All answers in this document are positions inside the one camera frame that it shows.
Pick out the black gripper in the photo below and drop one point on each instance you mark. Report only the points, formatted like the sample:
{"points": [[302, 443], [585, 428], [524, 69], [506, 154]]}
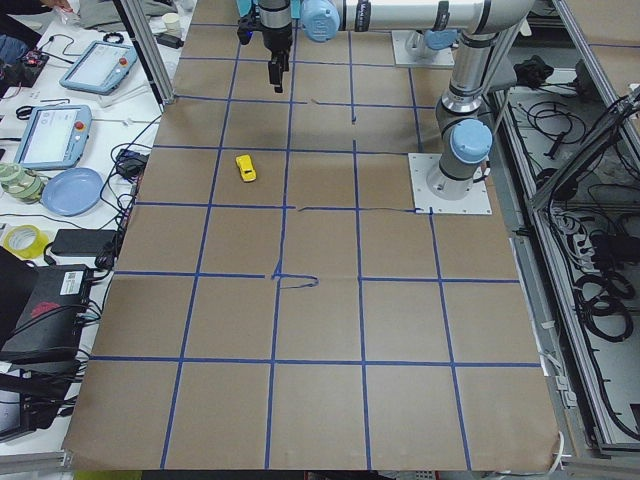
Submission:
{"points": [[278, 42]]}

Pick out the yellow toy beetle car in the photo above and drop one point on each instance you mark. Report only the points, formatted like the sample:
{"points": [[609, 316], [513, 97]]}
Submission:
{"points": [[246, 168]]}

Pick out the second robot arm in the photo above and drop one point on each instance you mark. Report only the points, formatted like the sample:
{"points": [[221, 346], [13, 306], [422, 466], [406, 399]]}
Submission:
{"points": [[424, 48]]}

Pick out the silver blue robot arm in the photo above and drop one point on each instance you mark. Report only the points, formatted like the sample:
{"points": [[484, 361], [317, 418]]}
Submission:
{"points": [[466, 140]]}

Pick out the white paper cup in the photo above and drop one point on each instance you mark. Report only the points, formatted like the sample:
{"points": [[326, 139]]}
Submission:
{"points": [[172, 24]]}

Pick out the upper teach pendant tablet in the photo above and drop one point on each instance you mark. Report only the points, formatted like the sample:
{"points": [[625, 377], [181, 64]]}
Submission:
{"points": [[100, 69]]}

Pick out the teach pendant tablet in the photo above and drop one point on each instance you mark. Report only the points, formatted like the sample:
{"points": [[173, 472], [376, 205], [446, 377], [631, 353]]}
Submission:
{"points": [[55, 137], [100, 69]]}

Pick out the lower teach pendant tablet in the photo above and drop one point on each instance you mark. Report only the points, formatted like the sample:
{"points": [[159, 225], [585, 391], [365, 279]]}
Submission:
{"points": [[55, 137]]}

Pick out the light blue plate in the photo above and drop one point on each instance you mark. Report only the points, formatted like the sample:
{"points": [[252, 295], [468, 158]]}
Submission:
{"points": [[72, 192]]}

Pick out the black power adapter brick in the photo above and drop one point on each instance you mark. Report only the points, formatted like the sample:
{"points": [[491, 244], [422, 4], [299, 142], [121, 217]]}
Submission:
{"points": [[81, 242]]}

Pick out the green masking tape rolls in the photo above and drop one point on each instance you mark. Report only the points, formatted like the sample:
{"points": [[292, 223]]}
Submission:
{"points": [[21, 183]]}

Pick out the yellow tape roll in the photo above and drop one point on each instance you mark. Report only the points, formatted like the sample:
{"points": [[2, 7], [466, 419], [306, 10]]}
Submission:
{"points": [[26, 241]]}

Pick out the black electronics box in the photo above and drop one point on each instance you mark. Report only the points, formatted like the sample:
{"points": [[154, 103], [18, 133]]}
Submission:
{"points": [[40, 308]]}

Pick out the aluminium frame post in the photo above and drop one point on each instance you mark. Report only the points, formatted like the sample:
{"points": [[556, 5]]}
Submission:
{"points": [[133, 18]]}

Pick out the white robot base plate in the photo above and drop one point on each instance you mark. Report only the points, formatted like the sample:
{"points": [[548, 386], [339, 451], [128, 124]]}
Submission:
{"points": [[434, 193]]}

